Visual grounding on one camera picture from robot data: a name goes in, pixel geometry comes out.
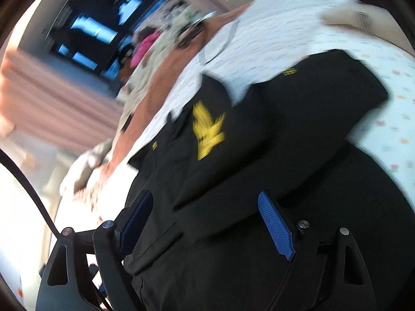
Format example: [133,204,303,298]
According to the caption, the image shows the black cable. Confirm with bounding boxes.
[0,151,64,235]

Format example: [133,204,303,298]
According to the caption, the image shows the pile of mixed clothes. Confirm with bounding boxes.
[115,0,218,130]

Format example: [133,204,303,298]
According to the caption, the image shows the pink curtain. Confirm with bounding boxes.
[0,47,130,156]

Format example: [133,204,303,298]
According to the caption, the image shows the beige padded bed frame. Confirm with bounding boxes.
[319,0,415,57]

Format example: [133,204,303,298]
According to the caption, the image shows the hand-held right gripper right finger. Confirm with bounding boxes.
[257,190,368,311]

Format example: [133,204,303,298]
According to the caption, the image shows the pale grey cloth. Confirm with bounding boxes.
[60,138,115,196]

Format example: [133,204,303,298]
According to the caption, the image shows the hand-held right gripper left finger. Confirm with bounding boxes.
[46,189,154,311]

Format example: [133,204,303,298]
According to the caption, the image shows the dark window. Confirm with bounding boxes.
[44,0,176,81]

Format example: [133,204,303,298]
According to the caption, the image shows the white patterned bedsheet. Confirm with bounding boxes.
[55,0,415,234]

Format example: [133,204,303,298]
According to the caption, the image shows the black shirt with yellow print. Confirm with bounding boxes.
[123,48,409,311]

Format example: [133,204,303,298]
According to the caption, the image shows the orange blanket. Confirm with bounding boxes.
[107,2,253,175]

